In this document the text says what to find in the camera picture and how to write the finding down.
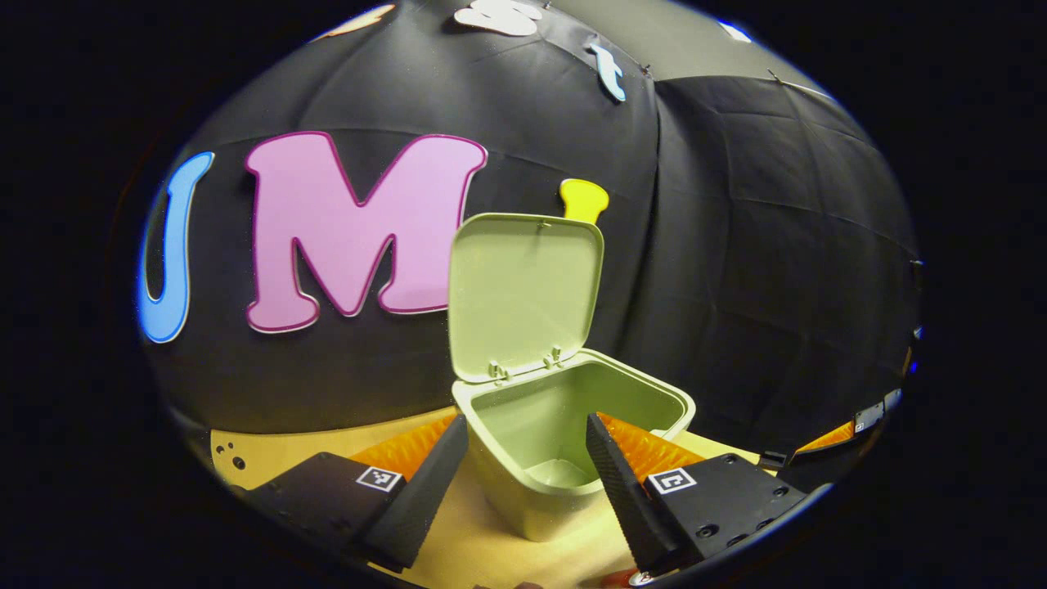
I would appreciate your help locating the pale green desktop garbage bin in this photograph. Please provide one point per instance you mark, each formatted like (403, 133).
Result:
(523, 294)

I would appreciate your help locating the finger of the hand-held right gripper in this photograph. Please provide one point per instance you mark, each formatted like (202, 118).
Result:
(875, 413)

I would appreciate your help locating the black backdrop cloth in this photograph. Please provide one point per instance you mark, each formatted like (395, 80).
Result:
(736, 245)

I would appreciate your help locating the wooden desktop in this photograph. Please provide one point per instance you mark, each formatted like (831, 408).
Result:
(474, 548)

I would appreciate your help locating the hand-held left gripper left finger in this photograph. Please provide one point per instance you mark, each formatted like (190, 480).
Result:
(425, 499)

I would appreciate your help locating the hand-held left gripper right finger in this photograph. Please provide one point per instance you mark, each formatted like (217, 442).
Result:
(622, 499)

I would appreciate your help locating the pop can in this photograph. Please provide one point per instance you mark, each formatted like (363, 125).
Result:
(642, 578)

